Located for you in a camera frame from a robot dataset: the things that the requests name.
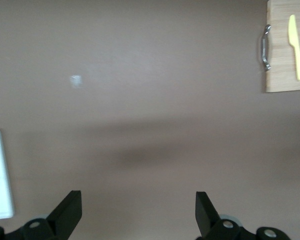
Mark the wooden cutting board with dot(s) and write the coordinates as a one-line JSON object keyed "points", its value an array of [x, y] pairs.
{"points": [[280, 75]]}

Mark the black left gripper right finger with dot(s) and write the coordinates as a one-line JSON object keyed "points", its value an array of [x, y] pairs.
{"points": [[208, 217]]}

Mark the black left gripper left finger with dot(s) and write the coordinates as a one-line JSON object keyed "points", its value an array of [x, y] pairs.
{"points": [[65, 215]]}

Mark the white rectangular tray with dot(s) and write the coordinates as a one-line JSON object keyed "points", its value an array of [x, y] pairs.
{"points": [[0, 175]]}

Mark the yellow plastic knife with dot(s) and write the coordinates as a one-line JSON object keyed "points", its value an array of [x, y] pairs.
{"points": [[294, 40]]}

